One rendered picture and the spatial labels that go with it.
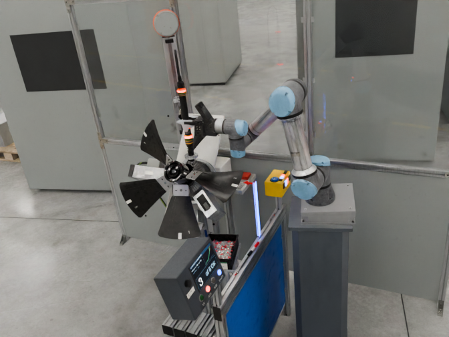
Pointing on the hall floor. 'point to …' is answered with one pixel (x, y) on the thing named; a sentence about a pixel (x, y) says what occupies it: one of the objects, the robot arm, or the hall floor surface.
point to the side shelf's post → (229, 216)
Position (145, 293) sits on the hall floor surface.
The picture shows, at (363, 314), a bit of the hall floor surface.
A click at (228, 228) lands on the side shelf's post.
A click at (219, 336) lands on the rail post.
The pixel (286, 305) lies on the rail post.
